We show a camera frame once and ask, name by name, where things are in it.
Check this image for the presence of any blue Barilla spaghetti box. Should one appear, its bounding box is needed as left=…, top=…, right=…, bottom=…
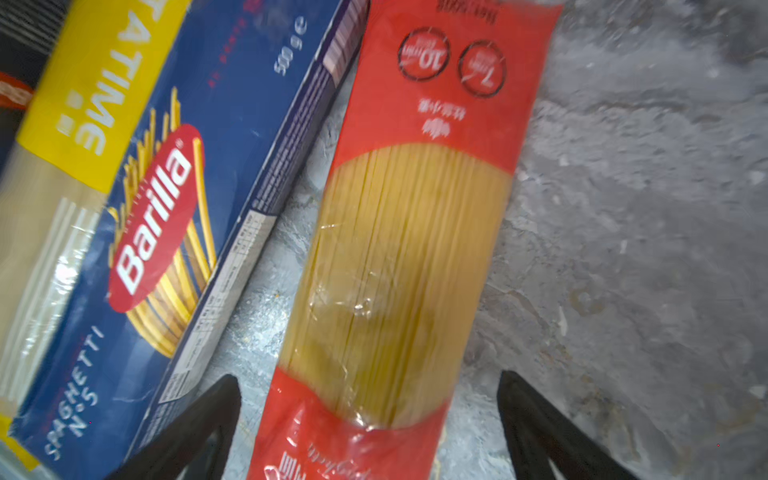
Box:
left=9, top=1, right=368, bottom=479

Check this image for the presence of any yellow Pastati spaghetti bag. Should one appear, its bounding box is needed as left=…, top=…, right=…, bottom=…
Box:
left=1, top=1, right=189, bottom=478

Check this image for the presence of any red spaghetti bag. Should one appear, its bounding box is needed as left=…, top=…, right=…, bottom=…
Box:
left=248, top=1, right=562, bottom=479

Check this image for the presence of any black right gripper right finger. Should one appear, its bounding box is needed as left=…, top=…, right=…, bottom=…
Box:
left=497, top=370, right=635, bottom=479

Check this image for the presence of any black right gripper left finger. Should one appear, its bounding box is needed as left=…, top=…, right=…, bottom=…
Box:
left=109, top=374, right=241, bottom=480

